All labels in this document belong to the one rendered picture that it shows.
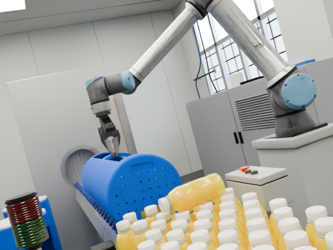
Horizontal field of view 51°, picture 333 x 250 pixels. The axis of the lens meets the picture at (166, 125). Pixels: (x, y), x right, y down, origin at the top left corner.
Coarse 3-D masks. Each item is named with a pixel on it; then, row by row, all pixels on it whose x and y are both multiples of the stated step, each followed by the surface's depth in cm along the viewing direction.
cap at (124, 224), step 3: (120, 222) 98; (123, 222) 97; (126, 222) 96; (129, 222) 98; (117, 225) 96; (120, 225) 96; (123, 225) 96; (126, 225) 96; (129, 225) 97; (117, 228) 97; (120, 228) 96; (123, 228) 96; (126, 228) 96
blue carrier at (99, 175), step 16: (96, 160) 176; (112, 160) 207; (128, 160) 123; (144, 160) 124; (160, 160) 126; (96, 176) 148; (112, 176) 120; (128, 176) 122; (144, 176) 124; (160, 176) 126; (176, 176) 128; (96, 192) 143; (112, 192) 120; (128, 192) 122; (144, 192) 124; (160, 192) 126; (112, 208) 120; (128, 208) 121
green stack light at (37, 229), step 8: (40, 216) 70; (24, 224) 68; (32, 224) 68; (40, 224) 70; (16, 232) 68; (24, 232) 68; (32, 232) 68; (40, 232) 69; (48, 232) 72; (16, 240) 69; (24, 240) 68; (32, 240) 68; (40, 240) 69; (24, 248) 68
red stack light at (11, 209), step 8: (32, 200) 69; (8, 208) 68; (16, 208) 68; (24, 208) 68; (32, 208) 69; (40, 208) 71; (8, 216) 69; (16, 216) 68; (24, 216) 68; (32, 216) 69; (16, 224) 68
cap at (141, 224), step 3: (144, 219) 94; (135, 222) 94; (138, 222) 93; (141, 222) 92; (144, 222) 92; (132, 225) 93; (135, 225) 92; (138, 225) 91; (141, 225) 92; (144, 225) 92; (147, 225) 93; (135, 228) 92; (138, 228) 91; (141, 228) 92; (144, 228) 92
